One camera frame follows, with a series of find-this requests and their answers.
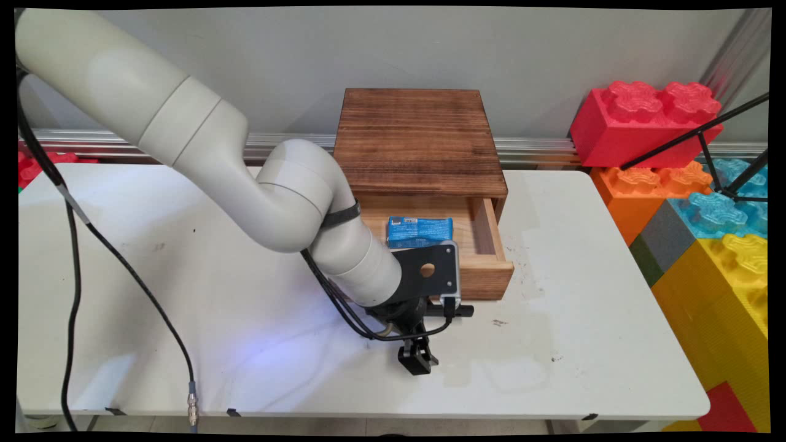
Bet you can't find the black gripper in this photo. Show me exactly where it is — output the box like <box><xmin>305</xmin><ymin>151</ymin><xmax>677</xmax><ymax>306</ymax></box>
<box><xmin>366</xmin><ymin>297</ymin><xmax>440</xmax><ymax>376</ymax></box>

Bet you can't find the wooden drawer with black handle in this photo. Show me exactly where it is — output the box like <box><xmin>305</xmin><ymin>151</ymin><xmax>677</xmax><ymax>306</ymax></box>
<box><xmin>355</xmin><ymin>195</ymin><xmax>515</xmax><ymax>320</ymax></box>

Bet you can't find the blue packet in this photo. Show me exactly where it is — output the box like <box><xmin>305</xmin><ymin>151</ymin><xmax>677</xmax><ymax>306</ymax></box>
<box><xmin>386</xmin><ymin>215</ymin><xmax>454</xmax><ymax>250</ymax></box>

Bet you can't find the brown wooden drawer cabinet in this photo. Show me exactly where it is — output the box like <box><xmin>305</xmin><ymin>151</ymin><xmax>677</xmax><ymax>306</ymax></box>
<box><xmin>332</xmin><ymin>88</ymin><xmax>509</xmax><ymax>225</ymax></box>

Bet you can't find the big green toy brick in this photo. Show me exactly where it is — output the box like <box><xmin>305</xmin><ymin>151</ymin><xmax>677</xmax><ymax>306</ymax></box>
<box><xmin>628</xmin><ymin>235</ymin><xmax>664</xmax><ymax>288</ymax></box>

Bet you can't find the big orange toy brick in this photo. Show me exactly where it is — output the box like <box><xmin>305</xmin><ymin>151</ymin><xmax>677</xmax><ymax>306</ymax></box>
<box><xmin>589</xmin><ymin>162</ymin><xmax>713</xmax><ymax>246</ymax></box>

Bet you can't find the big yellow toy brick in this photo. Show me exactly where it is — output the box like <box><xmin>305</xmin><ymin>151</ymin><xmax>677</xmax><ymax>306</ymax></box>
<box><xmin>651</xmin><ymin>235</ymin><xmax>770</xmax><ymax>433</ymax></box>

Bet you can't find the small red toy brick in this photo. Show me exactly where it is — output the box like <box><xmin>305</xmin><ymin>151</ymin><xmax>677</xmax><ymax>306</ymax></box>
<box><xmin>697</xmin><ymin>382</ymin><xmax>757</xmax><ymax>433</ymax></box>

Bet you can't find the big red toy brick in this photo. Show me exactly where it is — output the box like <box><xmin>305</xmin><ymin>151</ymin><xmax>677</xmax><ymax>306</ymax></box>
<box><xmin>569</xmin><ymin>82</ymin><xmax>723</xmax><ymax>170</ymax></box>

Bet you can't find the big clear blue toy brick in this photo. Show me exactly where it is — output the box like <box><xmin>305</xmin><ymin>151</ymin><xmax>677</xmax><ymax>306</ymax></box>
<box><xmin>668</xmin><ymin>158</ymin><xmax>769</xmax><ymax>240</ymax></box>

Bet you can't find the black tripod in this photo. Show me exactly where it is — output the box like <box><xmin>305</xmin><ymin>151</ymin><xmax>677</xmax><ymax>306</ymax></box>
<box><xmin>620</xmin><ymin>93</ymin><xmax>769</xmax><ymax>204</ymax></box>

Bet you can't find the red plastic object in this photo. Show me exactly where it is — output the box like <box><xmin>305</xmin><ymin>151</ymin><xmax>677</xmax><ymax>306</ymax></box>
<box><xmin>18</xmin><ymin>150</ymin><xmax>99</xmax><ymax>190</ymax></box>

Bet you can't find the wrist camera on black plate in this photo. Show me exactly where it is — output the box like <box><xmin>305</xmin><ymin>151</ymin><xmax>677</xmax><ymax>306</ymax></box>
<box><xmin>393</xmin><ymin>240</ymin><xmax>462</xmax><ymax>306</ymax></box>

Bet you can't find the black camera cable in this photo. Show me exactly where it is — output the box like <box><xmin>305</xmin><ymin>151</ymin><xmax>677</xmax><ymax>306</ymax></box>
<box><xmin>300</xmin><ymin>249</ymin><xmax>456</xmax><ymax>342</ymax></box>

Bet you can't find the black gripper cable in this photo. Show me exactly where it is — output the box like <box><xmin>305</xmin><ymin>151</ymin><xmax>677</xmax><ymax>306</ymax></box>
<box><xmin>301</xmin><ymin>252</ymin><xmax>394</xmax><ymax>339</ymax></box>

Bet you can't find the horizontal aluminium rail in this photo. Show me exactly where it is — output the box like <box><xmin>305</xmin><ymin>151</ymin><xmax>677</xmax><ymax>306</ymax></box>
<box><xmin>18</xmin><ymin>128</ymin><xmax>768</xmax><ymax>170</ymax></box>

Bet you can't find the black cable with metal connector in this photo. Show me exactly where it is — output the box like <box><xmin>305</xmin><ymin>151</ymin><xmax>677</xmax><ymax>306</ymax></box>
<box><xmin>17</xmin><ymin>104</ymin><xmax>200</xmax><ymax>432</ymax></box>

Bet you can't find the long black cable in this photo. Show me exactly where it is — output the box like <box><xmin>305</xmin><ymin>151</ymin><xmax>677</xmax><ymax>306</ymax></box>
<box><xmin>17</xmin><ymin>71</ymin><xmax>83</xmax><ymax>432</ymax></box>

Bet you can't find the slanted aluminium post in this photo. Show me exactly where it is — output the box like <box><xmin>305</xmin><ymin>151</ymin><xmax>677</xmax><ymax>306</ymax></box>
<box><xmin>700</xmin><ymin>9</ymin><xmax>772</xmax><ymax>112</ymax></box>

